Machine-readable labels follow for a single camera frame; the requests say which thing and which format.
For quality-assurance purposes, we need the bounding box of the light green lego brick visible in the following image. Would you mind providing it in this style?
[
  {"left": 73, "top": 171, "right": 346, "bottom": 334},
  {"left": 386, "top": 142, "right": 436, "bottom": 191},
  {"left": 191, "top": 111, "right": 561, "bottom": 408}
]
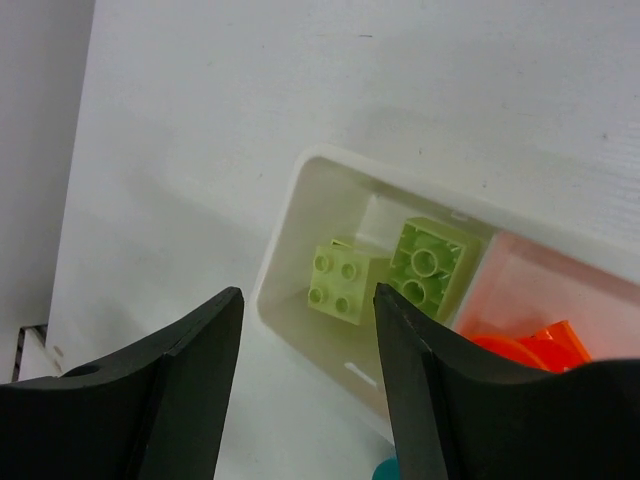
[{"left": 307, "top": 244, "right": 390, "bottom": 326}]

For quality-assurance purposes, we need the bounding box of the light green long brick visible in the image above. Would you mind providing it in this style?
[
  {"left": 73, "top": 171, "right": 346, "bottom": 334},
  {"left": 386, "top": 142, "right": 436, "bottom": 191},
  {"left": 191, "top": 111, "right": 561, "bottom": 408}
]
[{"left": 388, "top": 217, "right": 486, "bottom": 325}]

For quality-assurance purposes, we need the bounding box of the teal green lego stack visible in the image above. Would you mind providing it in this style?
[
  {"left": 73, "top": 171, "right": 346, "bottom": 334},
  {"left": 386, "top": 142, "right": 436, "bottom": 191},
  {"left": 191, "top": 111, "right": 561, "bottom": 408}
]
[{"left": 371, "top": 455, "right": 401, "bottom": 480}]

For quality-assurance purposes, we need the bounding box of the white three-compartment tray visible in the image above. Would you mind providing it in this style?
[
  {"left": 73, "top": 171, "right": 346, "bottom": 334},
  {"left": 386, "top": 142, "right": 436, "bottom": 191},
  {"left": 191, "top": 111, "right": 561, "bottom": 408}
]
[{"left": 251, "top": 145, "right": 639, "bottom": 438}]

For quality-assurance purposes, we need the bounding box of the orange round lego piece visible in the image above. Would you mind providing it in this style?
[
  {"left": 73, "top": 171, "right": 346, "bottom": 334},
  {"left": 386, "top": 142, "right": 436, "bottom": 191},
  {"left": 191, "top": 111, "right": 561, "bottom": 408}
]
[{"left": 469, "top": 320, "right": 592, "bottom": 373}]

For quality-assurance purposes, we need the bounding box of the left aluminium rail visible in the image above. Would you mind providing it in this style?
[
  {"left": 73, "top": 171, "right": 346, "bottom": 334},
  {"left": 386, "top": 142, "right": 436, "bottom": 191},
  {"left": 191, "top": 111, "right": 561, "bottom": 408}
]
[{"left": 11, "top": 324, "right": 55, "bottom": 382}]

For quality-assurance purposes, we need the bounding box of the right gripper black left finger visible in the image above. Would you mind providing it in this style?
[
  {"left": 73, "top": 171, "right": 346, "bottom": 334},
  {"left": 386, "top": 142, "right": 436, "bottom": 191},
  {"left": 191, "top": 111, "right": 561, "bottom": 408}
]
[{"left": 1, "top": 287, "right": 244, "bottom": 479}]

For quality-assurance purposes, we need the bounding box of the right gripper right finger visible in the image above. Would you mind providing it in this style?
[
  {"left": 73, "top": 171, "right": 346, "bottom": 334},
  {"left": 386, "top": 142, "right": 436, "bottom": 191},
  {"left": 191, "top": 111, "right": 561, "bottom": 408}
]
[{"left": 373, "top": 284, "right": 639, "bottom": 479}]

